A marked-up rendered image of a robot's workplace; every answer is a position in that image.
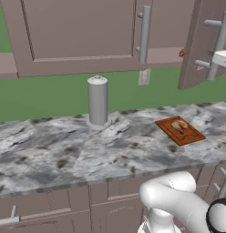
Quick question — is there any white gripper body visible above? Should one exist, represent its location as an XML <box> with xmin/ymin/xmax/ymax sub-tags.
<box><xmin>213</xmin><ymin>49</ymin><xmax>226</xmax><ymax>69</ymax></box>

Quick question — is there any mauve open upper cabinet door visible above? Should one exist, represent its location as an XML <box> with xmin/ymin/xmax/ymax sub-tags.
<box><xmin>178</xmin><ymin>0</ymin><xmax>226</xmax><ymax>91</ymax></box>

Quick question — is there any mauve upper cabinet body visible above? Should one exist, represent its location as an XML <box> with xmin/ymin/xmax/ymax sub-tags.
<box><xmin>0</xmin><ymin>0</ymin><xmax>196</xmax><ymax>81</ymax></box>

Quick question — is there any tan raw meat piece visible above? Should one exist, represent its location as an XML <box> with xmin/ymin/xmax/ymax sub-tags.
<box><xmin>170</xmin><ymin>118</ymin><xmax>190</xmax><ymax>135</ymax></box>

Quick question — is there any brown wooden cutting board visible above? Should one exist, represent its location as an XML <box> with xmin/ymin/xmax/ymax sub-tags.
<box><xmin>154</xmin><ymin>115</ymin><xmax>207</xmax><ymax>147</ymax></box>

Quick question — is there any mauve lower cabinet door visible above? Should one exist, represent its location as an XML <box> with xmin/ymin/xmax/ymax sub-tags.
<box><xmin>187</xmin><ymin>162</ymin><xmax>226</xmax><ymax>208</ymax></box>

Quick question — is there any mauve closed upper cabinet door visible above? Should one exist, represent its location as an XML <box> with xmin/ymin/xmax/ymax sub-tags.
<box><xmin>0</xmin><ymin>0</ymin><xmax>154</xmax><ymax>77</ymax></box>

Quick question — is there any mauve narrow lower cabinet front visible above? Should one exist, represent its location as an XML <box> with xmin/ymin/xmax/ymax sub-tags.
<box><xmin>88</xmin><ymin>175</ymin><xmax>150</xmax><ymax>233</ymax></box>

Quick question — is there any grey paper towel holder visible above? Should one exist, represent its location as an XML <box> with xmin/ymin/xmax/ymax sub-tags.
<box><xmin>85</xmin><ymin>75</ymin><xmax>113</xmax><ymax>130</ymax></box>

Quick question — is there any mauve wide lower drawer front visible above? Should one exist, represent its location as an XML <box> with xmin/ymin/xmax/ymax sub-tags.
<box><xmin>0</xmin><ymin>184</ymin><xmax>91</xmax><ymax>233</ymax></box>

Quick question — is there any grey bar handle, open door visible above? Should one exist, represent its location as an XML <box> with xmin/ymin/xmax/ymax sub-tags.
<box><xmin>194</xmin><ymin>10</ymin><xmax>226</xmax><ymax>81</ymax></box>

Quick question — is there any white wall outlet plate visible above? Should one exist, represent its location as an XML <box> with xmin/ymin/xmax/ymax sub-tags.
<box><xmin>138</xmin><ymin>68</ymin><xmax>152</xmax><ymax>86</ymax></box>

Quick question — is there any grey bar handle, closed door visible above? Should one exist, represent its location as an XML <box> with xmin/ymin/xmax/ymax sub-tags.
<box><xmin>135</xmin><ymin>5</ymin><xmax>152</xmax><ymax>65</ymax></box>

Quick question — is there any grey lower cabinet door handle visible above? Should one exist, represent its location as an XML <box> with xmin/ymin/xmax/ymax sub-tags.
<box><xmin>212</xmin><ymin>166</ymin><xmax>226</xmax><ymax>200</ymax></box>

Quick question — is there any grey horizontal drawer handle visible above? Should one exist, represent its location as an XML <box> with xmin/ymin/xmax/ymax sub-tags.
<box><xmin>0</xmin><ymin>205</ymin><xmax>21</xmax><ymax>228</ymax></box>

